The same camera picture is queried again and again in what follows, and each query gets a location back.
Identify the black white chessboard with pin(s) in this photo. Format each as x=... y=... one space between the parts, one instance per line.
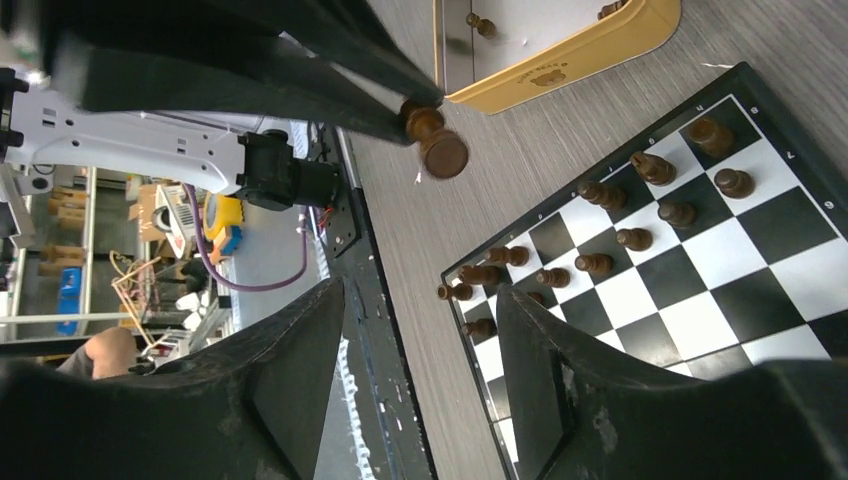
x=730 y=250

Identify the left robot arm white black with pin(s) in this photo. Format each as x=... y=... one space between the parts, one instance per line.
x=46 y=128

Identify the gold-rimmed metal tin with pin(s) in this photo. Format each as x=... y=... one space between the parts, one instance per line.
x=540 y=46

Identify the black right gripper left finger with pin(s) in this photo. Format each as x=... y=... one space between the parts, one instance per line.
x=251 y=406

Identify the dark wooden handed-over chess piece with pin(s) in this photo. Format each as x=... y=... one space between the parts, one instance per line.
x=443 y=153

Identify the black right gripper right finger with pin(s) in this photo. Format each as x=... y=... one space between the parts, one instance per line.
x=582 y=409

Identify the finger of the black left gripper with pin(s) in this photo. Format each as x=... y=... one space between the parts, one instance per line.
x=104 y=70
x=347 y=33

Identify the dark pawn tin bottom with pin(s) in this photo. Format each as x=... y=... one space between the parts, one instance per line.
x=483 y=26

